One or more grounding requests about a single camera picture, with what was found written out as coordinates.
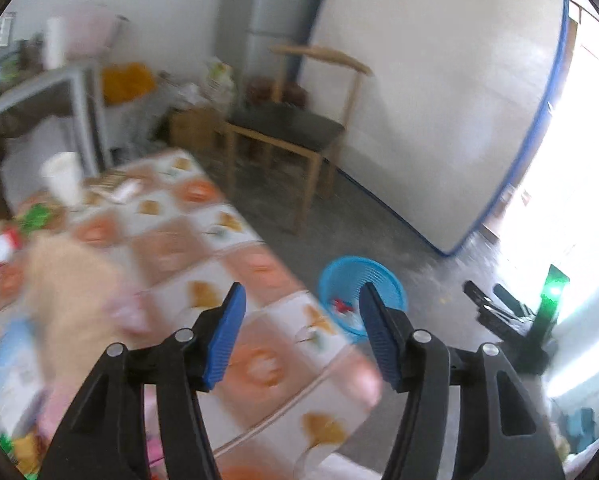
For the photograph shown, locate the green candy wrapper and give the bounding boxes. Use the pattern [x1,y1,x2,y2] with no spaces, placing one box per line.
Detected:
[18,204,55,233]

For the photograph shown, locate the silver refrigerator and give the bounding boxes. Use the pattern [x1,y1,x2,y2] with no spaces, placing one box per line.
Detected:
[246,0,340,81]

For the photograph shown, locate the white mattress blue edge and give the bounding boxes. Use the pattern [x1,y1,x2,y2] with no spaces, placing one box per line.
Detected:
[299,0,570,257]

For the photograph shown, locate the table with patterned cloth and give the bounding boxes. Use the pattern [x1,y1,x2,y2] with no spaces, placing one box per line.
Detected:
[0,147,384,480]

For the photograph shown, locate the brown wooden stool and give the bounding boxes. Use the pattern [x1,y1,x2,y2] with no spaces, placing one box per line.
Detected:
[244,76,307,111]

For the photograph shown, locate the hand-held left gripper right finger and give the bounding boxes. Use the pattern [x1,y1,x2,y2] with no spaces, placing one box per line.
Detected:
[358,282,566,480]

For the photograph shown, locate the pink plastic bag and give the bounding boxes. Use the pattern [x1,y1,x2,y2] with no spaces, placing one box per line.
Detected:
[66,5,127,56]

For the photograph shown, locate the wooden chair dark seat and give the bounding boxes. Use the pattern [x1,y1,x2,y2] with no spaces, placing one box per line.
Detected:
[222,44,375,235]

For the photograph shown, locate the small white packet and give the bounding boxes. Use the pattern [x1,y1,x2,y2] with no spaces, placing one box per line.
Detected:
[106,177,142,203]

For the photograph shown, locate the grey desk white legs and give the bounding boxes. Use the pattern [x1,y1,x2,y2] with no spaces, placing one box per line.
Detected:
[0,60,112,176]

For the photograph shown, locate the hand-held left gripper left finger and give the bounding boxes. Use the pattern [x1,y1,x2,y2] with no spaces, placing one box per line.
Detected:
[38,281,247,480]

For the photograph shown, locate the yellow plastic bag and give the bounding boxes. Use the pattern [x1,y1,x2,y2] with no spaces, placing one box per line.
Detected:
[102,62,157,106]

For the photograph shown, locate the paper towel roll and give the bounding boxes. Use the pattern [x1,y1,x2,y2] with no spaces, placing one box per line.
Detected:
[44,16,67,70]

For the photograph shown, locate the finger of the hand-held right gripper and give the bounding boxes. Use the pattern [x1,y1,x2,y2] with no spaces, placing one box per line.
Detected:
[474,307,533,348]
[463,281,524,319]

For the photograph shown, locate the white bag green print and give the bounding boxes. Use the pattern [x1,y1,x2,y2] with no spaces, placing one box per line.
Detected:
[204,57,237,111]

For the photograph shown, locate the brown cardboard box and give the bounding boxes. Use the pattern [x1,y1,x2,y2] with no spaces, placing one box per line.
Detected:
[168,107,225,153]

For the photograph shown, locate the white paper cup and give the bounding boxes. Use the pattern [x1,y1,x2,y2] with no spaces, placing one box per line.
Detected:
[39,151,84,207]

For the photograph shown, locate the blue plastic basket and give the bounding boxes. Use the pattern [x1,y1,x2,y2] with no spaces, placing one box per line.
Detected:
[318,256,409,343]

